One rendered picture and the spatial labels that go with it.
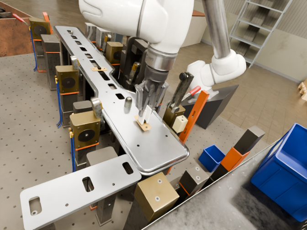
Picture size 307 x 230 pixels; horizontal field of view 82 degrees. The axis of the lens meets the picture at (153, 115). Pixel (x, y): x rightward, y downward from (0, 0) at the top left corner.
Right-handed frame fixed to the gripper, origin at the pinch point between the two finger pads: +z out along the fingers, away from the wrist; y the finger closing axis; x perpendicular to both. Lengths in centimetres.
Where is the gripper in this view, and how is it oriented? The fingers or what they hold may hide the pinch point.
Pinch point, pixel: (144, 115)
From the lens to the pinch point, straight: 68.1
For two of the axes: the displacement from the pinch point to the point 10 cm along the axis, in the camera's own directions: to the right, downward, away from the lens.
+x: 5.4, 6.2, -5.7
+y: -8.1, 1.9, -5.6
